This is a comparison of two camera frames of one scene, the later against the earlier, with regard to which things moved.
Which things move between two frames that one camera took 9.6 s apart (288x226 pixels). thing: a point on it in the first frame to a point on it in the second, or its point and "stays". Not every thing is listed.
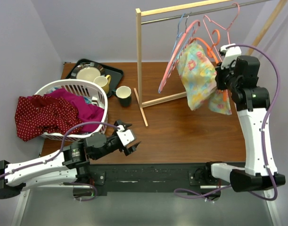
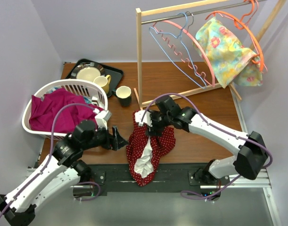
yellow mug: (103, 82) stays
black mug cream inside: (124, 93) stays
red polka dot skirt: (51, 115) to (144, 149)
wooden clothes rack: (139, 13) stays
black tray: (116, 74) stays
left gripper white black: (127, 150) to (118, 141)
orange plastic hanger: (225, 95) to (244, 24)
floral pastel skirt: (198, 71) to (228, 61)
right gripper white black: (222, 67) to (151, 127)
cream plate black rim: (87, 71) stays
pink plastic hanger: (164, 79) to (182, 60)
